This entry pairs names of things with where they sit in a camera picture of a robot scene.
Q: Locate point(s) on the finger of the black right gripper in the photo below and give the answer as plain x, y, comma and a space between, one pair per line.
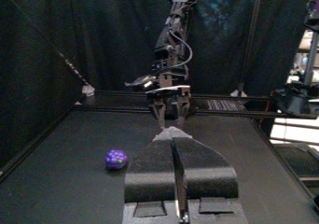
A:
159, 115
183, 115

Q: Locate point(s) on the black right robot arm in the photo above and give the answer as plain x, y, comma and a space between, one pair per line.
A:
174, 31

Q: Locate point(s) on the purple toy berry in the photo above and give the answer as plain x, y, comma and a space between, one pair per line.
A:
116, 160

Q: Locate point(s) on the black equipment stand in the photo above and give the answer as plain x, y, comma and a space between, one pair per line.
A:
296, 98

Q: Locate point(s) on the striped vent panel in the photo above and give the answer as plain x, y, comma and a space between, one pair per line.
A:
220, 105

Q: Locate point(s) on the black frame corner post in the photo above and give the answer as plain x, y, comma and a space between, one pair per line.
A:
251, 41

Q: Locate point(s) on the black mesh chair seat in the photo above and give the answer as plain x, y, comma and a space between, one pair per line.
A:
299, 160

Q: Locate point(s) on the white corner bracket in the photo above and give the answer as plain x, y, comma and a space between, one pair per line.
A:
239, 93
88, 90

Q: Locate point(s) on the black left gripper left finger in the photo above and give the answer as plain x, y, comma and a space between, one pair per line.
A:
150, 174

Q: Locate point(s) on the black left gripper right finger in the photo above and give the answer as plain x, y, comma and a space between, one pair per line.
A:
207, 171

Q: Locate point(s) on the black frame base rail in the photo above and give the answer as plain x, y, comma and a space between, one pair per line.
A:
42, 137
124, 94
116, 108

